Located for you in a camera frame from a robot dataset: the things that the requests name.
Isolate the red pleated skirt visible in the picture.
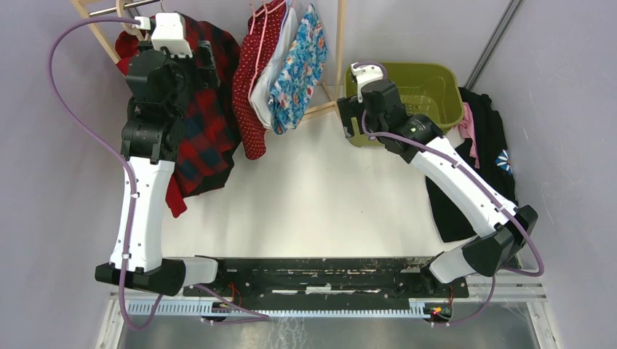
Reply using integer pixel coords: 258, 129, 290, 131
114, 28, 188, 219

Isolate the wooden hanger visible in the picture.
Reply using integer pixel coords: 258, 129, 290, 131
115, 0, 144, 40

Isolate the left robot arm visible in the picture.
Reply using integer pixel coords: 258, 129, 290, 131
95, 41, 229, 296

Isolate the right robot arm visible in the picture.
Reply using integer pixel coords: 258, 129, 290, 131
337, 79, 545, 297

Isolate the pink hanger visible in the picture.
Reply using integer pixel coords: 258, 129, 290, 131
247, 1, 289, 99

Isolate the green plastic basket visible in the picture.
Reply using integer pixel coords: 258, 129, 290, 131
343, 63, 464, 148

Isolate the red plaid shirt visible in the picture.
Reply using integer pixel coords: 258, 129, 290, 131
167, 15, 241, 200

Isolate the blue floral garment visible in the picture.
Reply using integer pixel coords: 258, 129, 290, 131
269, 4, 328, 135

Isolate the pink cloth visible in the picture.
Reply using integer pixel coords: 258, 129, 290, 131
457, 102, 480, 169

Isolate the wooden clothes rack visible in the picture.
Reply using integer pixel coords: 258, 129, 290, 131
71, 0, 346, 120

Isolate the red polka dot garment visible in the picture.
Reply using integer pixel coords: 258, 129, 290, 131
232, 0, 287, 160

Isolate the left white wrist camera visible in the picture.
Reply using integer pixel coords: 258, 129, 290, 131
132, 12, 193, 59

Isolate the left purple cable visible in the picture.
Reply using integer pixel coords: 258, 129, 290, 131
47, 17, 165, 332

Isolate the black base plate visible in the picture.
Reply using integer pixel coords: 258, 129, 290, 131
208, 257, 469, 310

